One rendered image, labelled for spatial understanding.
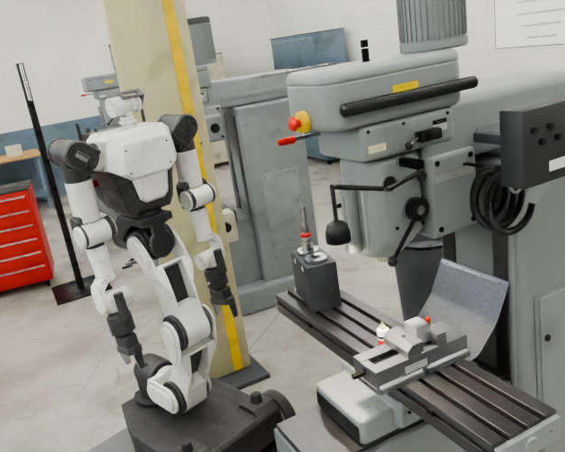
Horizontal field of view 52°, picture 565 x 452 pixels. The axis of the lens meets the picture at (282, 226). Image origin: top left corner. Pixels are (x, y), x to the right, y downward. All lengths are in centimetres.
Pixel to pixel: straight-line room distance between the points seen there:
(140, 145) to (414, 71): 95
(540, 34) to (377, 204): 521
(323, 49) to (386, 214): 741
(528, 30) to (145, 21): 456
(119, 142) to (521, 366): 156
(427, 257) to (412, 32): 217
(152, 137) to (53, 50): 847
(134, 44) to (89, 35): 737
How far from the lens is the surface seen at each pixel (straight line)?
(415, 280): 385
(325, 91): 154
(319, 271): 222
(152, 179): 210
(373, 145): 162
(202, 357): 237
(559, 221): 211
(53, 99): 1048
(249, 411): 244
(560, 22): 661
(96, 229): 206
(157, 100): 326
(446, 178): 180
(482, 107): 188
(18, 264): 613
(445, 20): 180
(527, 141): 164
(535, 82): 206
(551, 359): 226
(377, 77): 160
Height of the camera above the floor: 199
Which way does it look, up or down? 18 degrees down
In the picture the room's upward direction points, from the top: 9 degrees counter-clockwise
